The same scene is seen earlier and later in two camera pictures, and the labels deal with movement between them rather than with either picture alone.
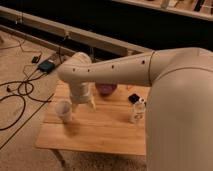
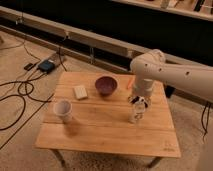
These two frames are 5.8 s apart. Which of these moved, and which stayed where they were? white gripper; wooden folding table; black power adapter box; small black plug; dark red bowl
Moved: white gripper; small black plug
Stayed: wooden folding table; dark red bowl; black power adapter box
